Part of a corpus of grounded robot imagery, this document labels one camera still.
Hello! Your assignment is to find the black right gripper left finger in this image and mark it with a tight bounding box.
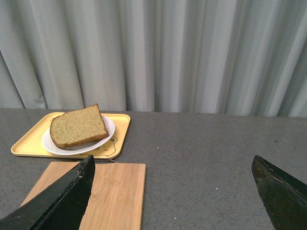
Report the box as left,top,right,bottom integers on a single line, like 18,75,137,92
0,156,95,230

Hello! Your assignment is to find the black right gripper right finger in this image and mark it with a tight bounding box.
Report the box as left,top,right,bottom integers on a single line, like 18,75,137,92
251,155,307,230

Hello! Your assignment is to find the white round plate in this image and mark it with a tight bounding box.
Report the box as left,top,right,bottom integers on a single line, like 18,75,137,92
42,115,116,156

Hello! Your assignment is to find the bread slice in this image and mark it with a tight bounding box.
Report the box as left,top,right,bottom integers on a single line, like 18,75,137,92
49,103,109,149

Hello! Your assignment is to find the wooden cutting board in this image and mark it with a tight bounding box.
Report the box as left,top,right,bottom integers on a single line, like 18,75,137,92
19,161,146,230

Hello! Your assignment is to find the yellow bear tray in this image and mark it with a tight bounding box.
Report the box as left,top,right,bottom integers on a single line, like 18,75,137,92
11,112,130,159

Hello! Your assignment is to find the grey curtain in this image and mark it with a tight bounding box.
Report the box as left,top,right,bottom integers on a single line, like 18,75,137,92
0,0,307,117

